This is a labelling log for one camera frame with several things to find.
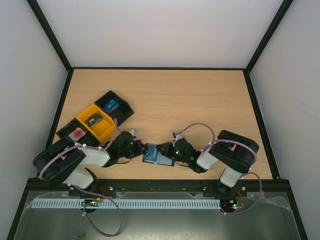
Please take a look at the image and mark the black VIP card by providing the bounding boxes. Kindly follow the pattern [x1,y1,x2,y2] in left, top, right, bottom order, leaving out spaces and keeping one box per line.
[84,113,103,128]

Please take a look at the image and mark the yellow bin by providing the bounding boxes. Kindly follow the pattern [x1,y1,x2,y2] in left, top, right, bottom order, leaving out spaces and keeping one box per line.
[76,103,116,144]

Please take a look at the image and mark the light blue slotted cable duct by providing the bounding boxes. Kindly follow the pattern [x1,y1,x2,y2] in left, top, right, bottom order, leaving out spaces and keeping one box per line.
[31,198,221,210]

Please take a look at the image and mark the white red card in bin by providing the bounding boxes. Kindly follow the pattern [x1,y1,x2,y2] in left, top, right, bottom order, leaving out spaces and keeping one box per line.
[68,127,86,142]

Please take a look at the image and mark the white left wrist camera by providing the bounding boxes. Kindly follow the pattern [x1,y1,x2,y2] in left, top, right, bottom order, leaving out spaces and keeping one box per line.
[129,128,138,138]

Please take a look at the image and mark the black bin near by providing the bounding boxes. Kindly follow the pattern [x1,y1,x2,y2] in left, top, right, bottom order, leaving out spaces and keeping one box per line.
[56,118,100,147]

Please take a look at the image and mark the black front mounting rail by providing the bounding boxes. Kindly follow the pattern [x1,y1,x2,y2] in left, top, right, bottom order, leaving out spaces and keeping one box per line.
[23,178,293,199]

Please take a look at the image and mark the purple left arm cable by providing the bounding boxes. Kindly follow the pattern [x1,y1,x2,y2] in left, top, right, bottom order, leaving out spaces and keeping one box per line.
[38,117,124,237]

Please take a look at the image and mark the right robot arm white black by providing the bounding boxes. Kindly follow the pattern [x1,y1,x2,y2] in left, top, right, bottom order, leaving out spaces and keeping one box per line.
[156,130,260,196]

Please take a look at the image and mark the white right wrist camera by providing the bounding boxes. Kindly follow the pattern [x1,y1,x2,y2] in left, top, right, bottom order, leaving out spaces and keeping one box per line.
[172,132,183,142]

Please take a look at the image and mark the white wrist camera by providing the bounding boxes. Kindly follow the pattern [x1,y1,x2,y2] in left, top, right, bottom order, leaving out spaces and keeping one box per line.
[129,128,138,138]
[172,132,183,142]

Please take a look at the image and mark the blue credit card in bin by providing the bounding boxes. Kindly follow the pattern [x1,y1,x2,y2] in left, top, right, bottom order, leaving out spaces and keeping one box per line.
[103,99,119,113]

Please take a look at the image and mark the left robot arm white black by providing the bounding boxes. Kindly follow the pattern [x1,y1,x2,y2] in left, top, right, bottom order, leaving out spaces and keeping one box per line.
[32,131,148,189]

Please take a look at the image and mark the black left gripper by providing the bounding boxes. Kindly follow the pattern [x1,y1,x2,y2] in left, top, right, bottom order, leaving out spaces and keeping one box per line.
[119,140,148,160]

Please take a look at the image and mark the blue card in holder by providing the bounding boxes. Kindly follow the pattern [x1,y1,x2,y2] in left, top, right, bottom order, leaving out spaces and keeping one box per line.
[144,143,158,164]

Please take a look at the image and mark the blue leather card holder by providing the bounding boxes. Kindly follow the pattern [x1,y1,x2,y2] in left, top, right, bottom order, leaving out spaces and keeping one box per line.
[142,143,175,167]

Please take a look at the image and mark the black aluminium frame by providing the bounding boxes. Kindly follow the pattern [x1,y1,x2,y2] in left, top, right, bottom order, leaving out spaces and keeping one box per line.
[4,0,309,240]

